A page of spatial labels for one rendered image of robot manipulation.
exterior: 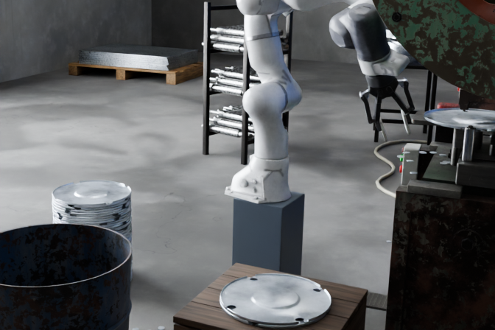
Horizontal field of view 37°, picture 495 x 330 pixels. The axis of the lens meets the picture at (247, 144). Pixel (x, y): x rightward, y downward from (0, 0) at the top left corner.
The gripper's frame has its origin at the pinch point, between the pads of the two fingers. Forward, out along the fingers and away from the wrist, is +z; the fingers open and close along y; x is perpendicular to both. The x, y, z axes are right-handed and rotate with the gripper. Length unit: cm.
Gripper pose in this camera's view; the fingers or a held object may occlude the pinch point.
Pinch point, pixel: (394, 127)
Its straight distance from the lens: 214.8
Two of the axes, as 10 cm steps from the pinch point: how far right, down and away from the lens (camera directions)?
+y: -9.4, 3.0, 1.5
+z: 3.3, 7.5, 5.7
